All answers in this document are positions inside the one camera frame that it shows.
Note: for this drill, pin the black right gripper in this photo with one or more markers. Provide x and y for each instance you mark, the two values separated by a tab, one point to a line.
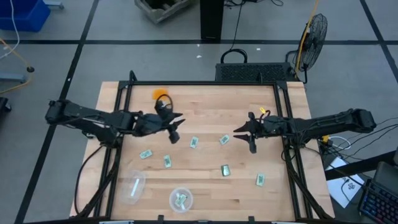
267	127

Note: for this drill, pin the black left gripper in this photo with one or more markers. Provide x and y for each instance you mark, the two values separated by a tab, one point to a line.
152	123

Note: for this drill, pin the green stevia sweetener packet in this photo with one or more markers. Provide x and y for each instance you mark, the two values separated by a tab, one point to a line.
167	161
181	199
145	154
260	179
224	139
225	170
194	142

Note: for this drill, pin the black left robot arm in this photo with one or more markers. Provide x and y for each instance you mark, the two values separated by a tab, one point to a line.
77	113

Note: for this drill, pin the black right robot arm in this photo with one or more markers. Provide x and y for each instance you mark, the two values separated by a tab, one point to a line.
335	121

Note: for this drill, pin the blue plastic bin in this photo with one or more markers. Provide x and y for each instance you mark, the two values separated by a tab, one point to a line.
21	15

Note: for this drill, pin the orange plastic cup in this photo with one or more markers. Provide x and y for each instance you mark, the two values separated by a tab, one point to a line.
158	92

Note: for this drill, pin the black computer case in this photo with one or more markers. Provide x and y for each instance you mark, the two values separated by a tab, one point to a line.
248	72

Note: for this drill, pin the yellow plug connector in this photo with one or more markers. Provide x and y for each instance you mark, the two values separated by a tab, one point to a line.
325	138

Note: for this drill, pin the clear round plastic container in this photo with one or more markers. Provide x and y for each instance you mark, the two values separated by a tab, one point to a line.
173	205

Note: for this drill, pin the clear rectangular plastic container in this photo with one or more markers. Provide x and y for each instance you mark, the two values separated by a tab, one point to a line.
126	189

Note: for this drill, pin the black upright pillar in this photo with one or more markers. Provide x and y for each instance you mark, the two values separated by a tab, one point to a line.
211	18

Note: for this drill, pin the grey wooden pallet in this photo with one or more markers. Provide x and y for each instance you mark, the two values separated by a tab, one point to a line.
155	14

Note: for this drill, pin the white paper sheet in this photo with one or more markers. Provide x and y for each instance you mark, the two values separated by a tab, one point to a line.
339	186

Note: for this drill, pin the black diagonal beam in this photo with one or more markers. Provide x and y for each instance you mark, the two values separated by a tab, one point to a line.
357	165

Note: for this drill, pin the black floor fan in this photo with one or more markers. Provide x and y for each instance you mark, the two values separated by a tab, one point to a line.
314	37

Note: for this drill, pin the backlit computer keyboard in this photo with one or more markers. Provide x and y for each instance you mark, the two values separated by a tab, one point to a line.
379	202

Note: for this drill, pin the black metal table frame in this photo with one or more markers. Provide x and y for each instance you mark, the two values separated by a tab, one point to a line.
202	83

